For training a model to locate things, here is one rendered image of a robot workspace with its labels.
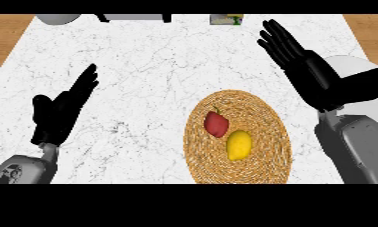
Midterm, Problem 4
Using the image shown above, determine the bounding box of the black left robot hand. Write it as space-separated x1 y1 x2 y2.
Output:
29 63 100 148

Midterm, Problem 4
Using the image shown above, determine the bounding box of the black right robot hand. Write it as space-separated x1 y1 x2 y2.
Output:
255 18 378 114

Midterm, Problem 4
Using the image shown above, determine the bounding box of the white plate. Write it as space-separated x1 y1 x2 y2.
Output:
321 54 378 123

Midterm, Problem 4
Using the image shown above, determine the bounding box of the yellow lemon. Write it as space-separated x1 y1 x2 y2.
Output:
224 129 253 162

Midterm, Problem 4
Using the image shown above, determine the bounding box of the round woven wicker placemat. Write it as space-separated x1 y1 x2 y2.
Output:
183 89 293 185

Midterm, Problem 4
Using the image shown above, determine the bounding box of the small grey and green box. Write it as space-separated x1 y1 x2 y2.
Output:
208 13 245 26

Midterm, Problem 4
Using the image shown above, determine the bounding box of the red pepper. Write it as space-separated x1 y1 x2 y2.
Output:
202 105 231 139

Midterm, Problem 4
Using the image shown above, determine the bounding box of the grey round bowl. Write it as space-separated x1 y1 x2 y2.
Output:
33 13 82 26

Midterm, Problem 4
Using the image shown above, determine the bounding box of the grey appliance with black legs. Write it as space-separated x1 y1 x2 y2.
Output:
94 13 174 24

